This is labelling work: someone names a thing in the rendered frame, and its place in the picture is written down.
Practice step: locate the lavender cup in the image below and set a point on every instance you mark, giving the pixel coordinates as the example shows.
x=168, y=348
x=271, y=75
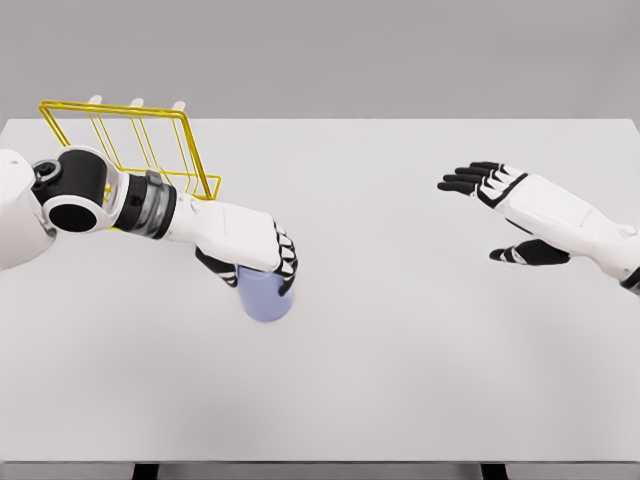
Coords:
x=265, y=297

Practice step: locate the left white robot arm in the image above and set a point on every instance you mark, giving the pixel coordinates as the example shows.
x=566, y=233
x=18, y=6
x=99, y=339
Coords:
x=75, y=200

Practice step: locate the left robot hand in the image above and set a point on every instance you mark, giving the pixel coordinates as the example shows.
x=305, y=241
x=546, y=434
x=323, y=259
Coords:
x=250, y=238

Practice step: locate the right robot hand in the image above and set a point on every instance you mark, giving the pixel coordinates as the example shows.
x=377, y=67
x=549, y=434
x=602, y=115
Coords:
x=530, y=210

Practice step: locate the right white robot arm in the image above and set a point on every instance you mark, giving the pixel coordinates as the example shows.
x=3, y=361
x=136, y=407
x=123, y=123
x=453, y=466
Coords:
x=620, y=250

